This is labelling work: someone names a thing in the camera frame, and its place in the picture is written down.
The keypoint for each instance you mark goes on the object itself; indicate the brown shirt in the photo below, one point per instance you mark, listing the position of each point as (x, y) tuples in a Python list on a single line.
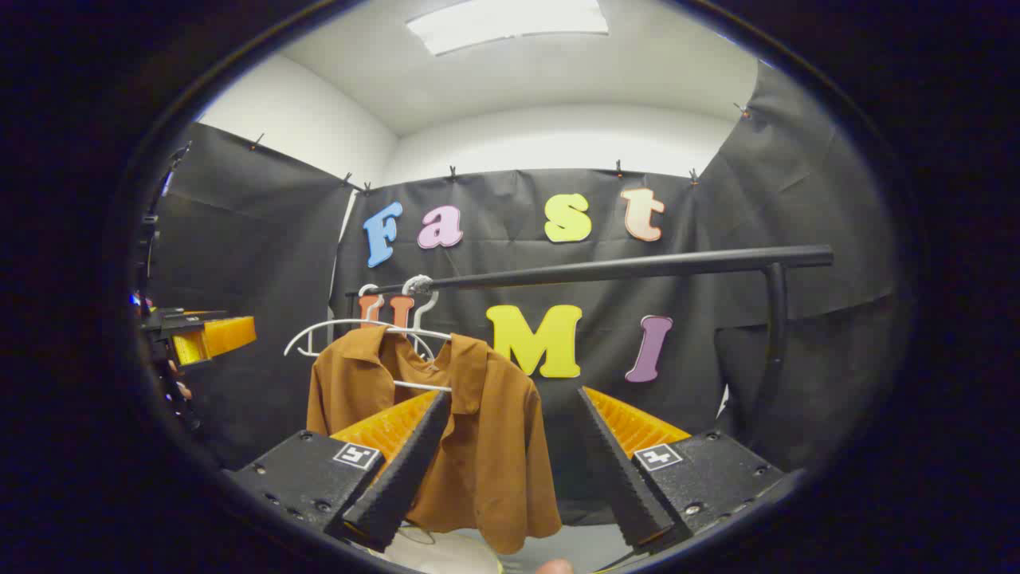
[(494, 446)]

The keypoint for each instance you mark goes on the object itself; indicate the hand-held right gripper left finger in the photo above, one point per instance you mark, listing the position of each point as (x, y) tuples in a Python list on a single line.
[(402, 470)]

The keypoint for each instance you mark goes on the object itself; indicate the black clothes rack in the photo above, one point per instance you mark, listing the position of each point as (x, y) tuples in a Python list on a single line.
[(637, 267)]

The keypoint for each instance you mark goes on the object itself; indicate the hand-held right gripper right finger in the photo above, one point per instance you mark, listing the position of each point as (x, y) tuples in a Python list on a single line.
[(620, 478)]

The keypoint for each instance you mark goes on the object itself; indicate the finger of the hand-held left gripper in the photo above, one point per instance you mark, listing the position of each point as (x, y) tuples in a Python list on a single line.
[(227, 335)]

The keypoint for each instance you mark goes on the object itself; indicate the white laundry hamper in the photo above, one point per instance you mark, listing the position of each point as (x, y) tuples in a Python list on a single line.
[(446, 556)]

